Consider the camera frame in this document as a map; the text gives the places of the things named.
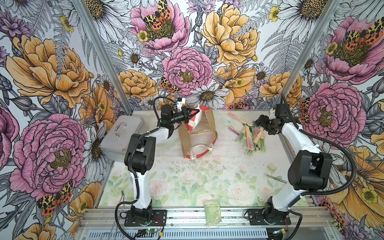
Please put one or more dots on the grey striped folding fan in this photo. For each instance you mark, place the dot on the grey striped folding fan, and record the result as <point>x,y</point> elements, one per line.
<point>201,133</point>

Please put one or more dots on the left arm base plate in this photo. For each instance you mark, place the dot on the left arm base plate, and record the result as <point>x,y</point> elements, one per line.
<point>141,218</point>

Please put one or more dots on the burlap tote bag red front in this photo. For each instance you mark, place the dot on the burlap tote bag red front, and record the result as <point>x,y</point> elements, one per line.
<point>198,136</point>

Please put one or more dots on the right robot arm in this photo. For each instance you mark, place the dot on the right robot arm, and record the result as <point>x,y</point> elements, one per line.
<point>309,171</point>

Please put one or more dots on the green printed packet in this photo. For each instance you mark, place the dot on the green printed packet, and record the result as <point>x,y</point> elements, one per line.
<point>212,212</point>

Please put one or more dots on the aluminium front rail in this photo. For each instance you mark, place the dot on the aluminium front rail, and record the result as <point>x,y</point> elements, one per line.
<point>231,217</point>

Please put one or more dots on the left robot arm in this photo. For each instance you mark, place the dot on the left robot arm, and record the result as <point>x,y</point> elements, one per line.
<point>140,155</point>

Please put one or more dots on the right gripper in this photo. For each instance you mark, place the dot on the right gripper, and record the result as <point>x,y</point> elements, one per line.
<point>261,121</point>

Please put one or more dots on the purple folding fan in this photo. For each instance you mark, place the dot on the purple folding fan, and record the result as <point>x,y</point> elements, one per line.
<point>233,130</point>

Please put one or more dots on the grey metal box with handle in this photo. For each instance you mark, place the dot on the grey metal box with handle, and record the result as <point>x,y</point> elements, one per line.
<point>115,143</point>

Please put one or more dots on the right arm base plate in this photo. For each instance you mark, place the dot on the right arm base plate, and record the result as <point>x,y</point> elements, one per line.
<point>260,217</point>

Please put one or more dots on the thin stick on table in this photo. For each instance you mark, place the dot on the thin stick on table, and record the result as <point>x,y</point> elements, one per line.
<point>276,178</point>

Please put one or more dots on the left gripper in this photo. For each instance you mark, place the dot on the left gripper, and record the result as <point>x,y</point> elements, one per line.
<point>187,114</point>

